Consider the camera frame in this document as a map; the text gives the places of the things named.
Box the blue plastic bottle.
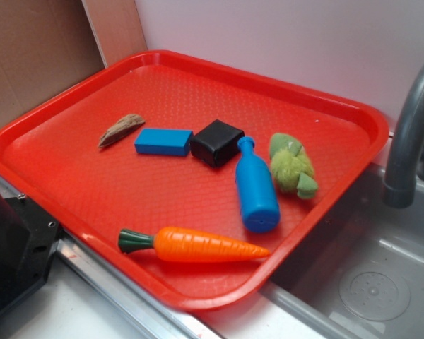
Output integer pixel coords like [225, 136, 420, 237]
[235, 136, 281, 233]

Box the blue rectangular block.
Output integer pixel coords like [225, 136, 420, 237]
[134, 128, 193, 156]

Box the green plush toy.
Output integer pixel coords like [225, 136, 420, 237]
[269, 133, 319, 200]

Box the orange plastic carrot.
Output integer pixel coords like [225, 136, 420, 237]
[118, 227, 271, 263]

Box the grey plastic sink basin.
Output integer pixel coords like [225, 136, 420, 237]
[261, 162, 424, 339]

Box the brown cardboard panel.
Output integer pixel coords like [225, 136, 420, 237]
[0, 1, 147, 128]

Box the red plastic tray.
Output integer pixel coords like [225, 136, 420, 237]
[0, 51, 389, 311]

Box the grey sink faucet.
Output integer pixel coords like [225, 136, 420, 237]
[382, 65, 424, 208]

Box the black rubber block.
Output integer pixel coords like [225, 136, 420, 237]
[190, 119, 245, 168]

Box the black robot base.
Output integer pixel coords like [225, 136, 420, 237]
[0, 194, 61, 317]

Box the brown wood piece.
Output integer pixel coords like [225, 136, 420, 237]
[98, 114, 146, 148]

